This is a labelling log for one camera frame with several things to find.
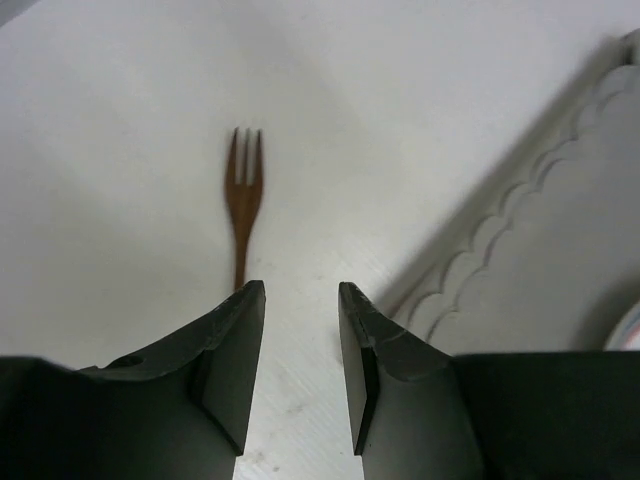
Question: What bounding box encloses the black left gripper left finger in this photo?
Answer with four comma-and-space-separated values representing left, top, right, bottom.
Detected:
1, 281, 265, 479

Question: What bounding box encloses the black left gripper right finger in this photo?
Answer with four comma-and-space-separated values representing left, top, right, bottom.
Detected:
338, 282, 639, 479

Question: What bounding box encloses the grey cloth placemat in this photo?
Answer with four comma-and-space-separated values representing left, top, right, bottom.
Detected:
385, 32, 639, 354

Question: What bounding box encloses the white plate green rim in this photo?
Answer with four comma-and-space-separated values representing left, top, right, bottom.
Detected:
604, 303, 640, 351

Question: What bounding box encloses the brown wooden fork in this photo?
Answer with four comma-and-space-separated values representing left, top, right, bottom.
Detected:
224, 127, 264, 290

